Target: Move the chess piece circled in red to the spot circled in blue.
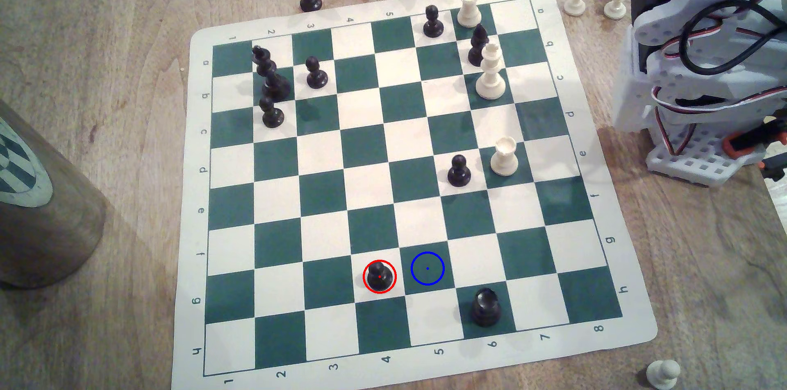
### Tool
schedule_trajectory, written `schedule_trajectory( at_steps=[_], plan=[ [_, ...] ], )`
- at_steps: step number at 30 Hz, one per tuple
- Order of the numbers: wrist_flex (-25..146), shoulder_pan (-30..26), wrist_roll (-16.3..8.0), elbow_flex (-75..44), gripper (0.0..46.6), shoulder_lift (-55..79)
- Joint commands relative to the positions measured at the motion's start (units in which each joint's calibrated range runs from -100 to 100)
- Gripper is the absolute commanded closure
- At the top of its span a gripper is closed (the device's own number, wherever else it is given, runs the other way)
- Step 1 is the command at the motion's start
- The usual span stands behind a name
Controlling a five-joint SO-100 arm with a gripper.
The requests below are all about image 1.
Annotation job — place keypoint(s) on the black king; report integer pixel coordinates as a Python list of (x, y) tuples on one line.
[(273, 84)]

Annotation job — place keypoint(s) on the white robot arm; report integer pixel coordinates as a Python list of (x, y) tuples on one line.
[(661, 9)]

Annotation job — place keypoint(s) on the white rook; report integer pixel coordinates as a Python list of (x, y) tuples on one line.
[(504, 159), (469, 9)]

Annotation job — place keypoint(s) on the black rook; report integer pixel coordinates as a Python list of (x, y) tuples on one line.
[(486, 309)]

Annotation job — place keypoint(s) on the orange and black clamp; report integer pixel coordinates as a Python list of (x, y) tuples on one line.
[(744, 143)]

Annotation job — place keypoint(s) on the black pawn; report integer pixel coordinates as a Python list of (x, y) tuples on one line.
[(459, 173), (271, 114), (379, 276), (316, 75), (433, 24)]

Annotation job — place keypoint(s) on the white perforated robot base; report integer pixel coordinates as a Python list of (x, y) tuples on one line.
[(688, 166)]

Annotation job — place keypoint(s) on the brown cylindrical chess bag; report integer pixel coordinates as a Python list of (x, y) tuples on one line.
[(49, 236)]

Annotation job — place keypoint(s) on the green and white chess mat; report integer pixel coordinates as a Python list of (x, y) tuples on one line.
[(369, 150)]

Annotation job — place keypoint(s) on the white queen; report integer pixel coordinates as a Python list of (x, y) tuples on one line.
[(490, 80)]

